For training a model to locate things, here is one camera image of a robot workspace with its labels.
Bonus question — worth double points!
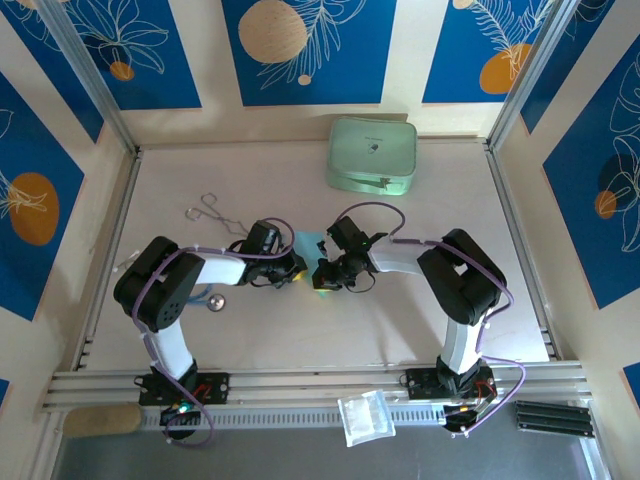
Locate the light blue paper sheet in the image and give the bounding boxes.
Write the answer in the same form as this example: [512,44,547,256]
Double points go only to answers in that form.
[293,230,334,301]

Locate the mint green zip case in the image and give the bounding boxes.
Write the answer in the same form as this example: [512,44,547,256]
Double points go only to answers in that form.
[325,117,419,197]

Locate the clear plastic bag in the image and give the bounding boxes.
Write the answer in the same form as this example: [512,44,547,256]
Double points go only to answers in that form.
[337,389,396,447]

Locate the black left controller board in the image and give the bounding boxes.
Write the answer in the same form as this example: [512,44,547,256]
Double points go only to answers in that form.
[159,402,201,441]

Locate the black controller board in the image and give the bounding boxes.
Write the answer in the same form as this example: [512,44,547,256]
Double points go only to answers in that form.
[443,402,489,437]
[159,402,201,441]

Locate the black right controller board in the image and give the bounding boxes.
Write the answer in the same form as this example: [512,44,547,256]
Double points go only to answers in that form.
[443,402,489,437]

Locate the oval cork pad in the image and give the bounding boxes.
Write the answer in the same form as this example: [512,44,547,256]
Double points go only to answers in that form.
[63,403,144,439]

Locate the black ribbed metal block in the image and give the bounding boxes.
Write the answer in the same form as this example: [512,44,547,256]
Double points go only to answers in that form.
[514,399,596,440]

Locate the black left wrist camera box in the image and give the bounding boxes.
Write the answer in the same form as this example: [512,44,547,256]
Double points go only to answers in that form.
[246,220,282,255]

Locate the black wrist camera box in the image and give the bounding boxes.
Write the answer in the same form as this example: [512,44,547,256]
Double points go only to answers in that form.
[326,218,370,253]
[246,220,282,255]

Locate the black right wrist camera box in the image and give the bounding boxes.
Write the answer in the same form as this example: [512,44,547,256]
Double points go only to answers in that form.
[326,218,370,253]

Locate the metal wire scissor tongs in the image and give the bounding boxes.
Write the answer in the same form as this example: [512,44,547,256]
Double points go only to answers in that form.
[184,192,249,236]

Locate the aluminium frame rail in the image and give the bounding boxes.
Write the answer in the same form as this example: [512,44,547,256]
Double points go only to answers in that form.
[42,362,594,414]

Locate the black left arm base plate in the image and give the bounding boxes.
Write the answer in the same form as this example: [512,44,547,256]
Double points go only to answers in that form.
[138,372,231,406]

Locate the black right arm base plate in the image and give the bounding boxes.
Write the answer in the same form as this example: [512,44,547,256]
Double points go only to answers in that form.
[399,367,499,401]

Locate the grey slotted cable duct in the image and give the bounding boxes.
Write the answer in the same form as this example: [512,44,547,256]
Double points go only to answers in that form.
[139,407,519,430]

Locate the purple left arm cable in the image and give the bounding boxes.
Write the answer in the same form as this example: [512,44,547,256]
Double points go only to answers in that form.
[133,216,297,449]

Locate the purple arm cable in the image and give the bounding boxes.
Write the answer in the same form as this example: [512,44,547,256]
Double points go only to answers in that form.
[333,201,529,435]
[133,216,297,449]

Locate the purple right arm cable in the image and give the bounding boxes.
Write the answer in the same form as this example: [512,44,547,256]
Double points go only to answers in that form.
[333,201,529,435]

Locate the blue floral wall poster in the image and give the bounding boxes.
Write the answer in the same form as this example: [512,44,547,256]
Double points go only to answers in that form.
[222,0,399,107]
[422,0,556,105]
[62,0,204,111]
[542,34,640,311]
[0,69,86,321]

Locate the aluminium corner post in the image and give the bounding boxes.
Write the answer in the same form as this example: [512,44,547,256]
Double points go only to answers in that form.
[37,0,141,154]
[487,0,576,151]

